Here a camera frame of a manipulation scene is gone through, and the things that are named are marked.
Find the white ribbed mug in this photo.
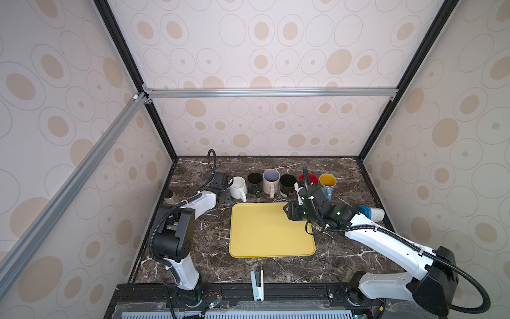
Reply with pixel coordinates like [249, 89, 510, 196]
[230, 176, 248, 203]

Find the blue butterfly mug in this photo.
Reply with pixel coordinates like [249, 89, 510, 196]
[319, 174, 337, 201]

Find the black mug red inside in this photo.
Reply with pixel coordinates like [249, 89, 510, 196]
[247, 172, 263, 198]

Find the white bottom dark mug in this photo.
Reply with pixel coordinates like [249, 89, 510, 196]
[280, 174, 298, 198]

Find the pink mug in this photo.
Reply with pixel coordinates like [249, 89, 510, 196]
[262, 169, 280, 199]

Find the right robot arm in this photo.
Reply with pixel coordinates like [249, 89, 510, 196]
[284, 167, 491, 318]

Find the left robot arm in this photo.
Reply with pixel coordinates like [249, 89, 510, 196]
[147, 149, 233, 304]

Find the small bottle black cap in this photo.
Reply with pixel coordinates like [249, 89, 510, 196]
[163, 189, 180, 205]

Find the yellow plastic tray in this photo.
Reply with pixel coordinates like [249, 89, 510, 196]
[229, 203, 316, 259]

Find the white cup blue lid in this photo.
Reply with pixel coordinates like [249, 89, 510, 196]
[357, 205, 385, 223]

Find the horizontal aluminium bar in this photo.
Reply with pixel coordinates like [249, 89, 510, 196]
[146, 86, 398, 99]

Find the diagonal aluminium bar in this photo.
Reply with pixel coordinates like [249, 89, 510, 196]
[1, 92, 148, 299]

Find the white clip on rail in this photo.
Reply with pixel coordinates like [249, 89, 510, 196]
[250, 270, 264, 301]

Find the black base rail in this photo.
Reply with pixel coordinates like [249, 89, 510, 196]
[103, 281, 439, 319]

